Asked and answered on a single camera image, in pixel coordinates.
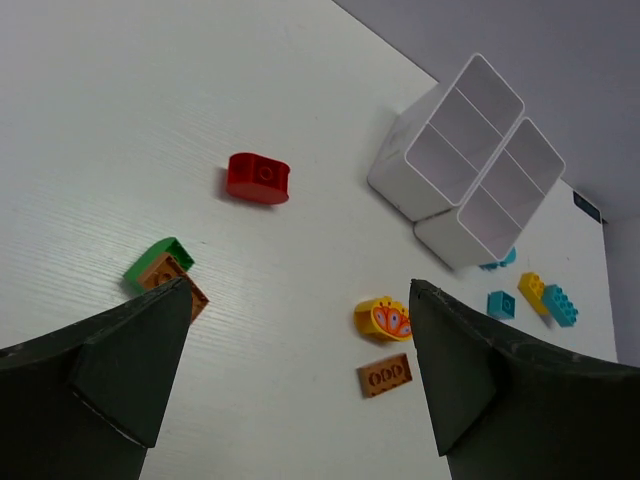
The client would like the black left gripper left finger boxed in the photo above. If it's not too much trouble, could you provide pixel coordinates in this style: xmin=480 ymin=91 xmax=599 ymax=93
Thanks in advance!
xmin=1 ymin=278 xmax=192 ymax=479

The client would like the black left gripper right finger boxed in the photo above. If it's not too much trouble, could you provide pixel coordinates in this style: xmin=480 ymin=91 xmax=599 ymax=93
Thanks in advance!
xmin=409 ymin=280 xmax=639 ymax=479

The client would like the brown lego plate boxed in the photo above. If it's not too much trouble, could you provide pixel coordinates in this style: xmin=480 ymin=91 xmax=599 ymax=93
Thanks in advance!
xmin=136 ymin=252 xmax=211 ymax=324
xmin=356 ymin=354 xmax=413 ymax=399

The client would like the green lego brick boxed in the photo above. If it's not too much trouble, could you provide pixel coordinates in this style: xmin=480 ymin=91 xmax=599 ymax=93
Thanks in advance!
xmin=123 ymin=236 xmax=195 ymax=293

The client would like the red rounded lego brick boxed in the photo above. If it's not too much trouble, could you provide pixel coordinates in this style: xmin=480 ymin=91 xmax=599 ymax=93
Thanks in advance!
xmin=225 ymin=152 xmax=291 ymax=205

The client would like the small teal lego brick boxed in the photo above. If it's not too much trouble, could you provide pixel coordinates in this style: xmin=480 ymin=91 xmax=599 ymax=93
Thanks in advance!
xmin=487 ymin=291 xmax=516 ymax=320

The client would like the teal rectangular lego brick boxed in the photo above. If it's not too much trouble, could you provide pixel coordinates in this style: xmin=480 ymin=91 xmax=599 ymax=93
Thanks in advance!
xmin=541 ymin=284 xmax=579 ymax=328

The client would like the teal rounded lego brick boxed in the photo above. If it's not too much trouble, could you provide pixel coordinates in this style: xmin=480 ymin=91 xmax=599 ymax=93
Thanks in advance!
xmin=480 ymin=247 xmax=517 ymax=271

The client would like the yellow butterfly lego brick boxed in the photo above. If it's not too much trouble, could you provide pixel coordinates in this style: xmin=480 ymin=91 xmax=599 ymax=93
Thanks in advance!
xmin=353 ymin=296 xmax=412 ymax=343

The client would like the white divided container right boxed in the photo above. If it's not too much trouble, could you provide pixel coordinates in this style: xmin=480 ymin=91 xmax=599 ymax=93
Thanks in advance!
xmin=414 ymin=117 xmax=566 ymax=270

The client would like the white divided container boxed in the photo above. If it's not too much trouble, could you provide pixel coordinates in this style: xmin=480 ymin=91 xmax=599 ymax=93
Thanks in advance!
xmin=367 ymin=53 xmax=525 ymax=222
xmin=414 ymin=117 xmax=566 ymax=270

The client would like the blue table corner label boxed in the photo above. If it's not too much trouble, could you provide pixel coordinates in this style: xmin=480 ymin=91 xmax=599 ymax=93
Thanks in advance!
xmin=573 ymin=190 xmax=602 ymax=224

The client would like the white divided container left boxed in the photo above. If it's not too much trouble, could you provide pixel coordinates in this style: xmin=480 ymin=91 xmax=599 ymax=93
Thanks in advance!
xmin=367 ymin=53 xmax=525 ymax=222

